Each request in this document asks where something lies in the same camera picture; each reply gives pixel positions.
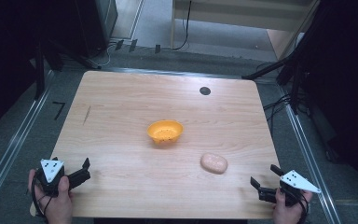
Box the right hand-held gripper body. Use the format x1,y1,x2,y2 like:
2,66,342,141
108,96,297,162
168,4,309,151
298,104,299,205
258,169,322,208

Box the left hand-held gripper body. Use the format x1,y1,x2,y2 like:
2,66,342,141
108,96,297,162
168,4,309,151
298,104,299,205
35,159,92,198

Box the orange perforated bowl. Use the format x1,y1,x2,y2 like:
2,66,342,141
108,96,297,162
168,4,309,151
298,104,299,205
146,119,185,146

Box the person's right hand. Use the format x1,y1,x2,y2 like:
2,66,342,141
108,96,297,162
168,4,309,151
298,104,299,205
271,188,313,224

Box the person's left hand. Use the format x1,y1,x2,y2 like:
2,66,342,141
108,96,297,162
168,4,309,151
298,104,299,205
27,168,75,224

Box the black metal stand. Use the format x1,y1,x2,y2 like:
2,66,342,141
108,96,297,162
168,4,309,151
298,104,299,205
241,54,304,116
33,36,103,101

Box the dark curtain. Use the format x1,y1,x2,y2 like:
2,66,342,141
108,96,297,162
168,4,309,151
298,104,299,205
295,0,358,200
0,0,76,141

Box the black cabinet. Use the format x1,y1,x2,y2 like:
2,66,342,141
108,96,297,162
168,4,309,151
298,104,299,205
71,0,119,60

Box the metal floor rail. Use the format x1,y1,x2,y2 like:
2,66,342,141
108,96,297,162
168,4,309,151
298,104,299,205
103,66,281,84
0,70,56,216
279,86,343,224

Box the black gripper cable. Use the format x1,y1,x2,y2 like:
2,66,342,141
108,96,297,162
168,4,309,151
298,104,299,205
31,174,55,223
297,192,310,224

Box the black floor cables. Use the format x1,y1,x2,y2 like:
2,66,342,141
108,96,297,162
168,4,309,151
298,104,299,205
261,92,309,129

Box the white cable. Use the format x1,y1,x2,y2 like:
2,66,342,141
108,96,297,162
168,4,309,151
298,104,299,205
96,42,117,68

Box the white wooden furniture frame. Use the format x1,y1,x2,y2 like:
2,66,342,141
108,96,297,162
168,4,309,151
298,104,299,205
170,0,321,61

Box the black hanging cable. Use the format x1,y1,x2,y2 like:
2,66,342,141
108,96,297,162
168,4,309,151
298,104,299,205
171,0,193,51

